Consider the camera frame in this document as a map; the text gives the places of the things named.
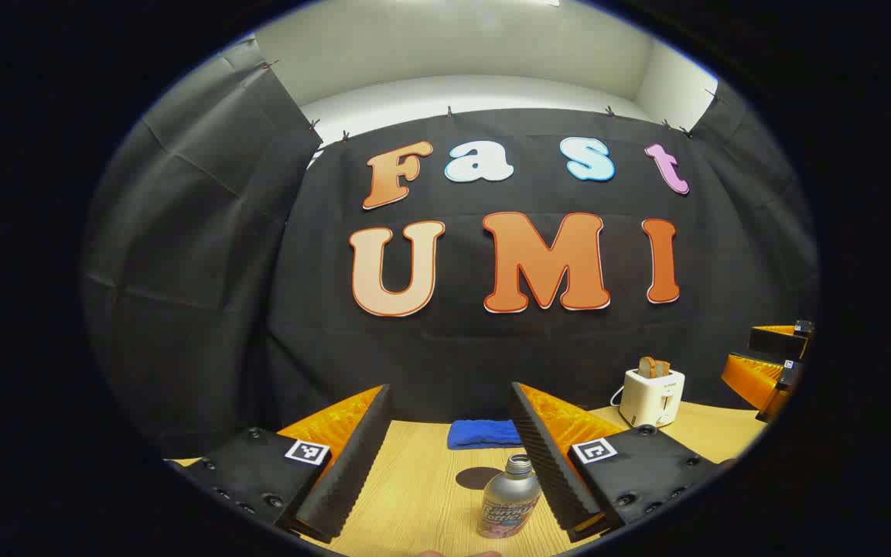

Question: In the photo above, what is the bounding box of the blue towel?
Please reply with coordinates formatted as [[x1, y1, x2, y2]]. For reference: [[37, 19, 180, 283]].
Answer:
[[447, 419, 524, 450]]

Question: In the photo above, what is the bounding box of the white toaster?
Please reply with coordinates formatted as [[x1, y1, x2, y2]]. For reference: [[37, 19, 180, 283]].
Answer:
[[619, 368, 686, 429]]

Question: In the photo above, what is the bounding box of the black backdrop cloth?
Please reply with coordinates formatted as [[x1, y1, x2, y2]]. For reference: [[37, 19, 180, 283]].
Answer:
[[80, 35, 821, 461]]

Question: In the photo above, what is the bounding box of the dark round coaster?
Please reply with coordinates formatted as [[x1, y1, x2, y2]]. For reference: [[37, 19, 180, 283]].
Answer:
[[456, 467, 505, 490]]

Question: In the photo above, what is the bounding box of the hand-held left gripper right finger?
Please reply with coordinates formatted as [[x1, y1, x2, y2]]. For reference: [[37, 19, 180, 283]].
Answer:
[[509, 381, 725, 542]]

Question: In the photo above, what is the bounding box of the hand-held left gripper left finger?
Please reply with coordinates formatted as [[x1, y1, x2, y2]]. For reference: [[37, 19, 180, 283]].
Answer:
[[183, 384, 394, 544]]

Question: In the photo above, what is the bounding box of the silver water bottle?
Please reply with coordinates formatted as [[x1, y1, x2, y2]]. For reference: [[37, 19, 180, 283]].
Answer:
[[477, 454, 543, 540]]

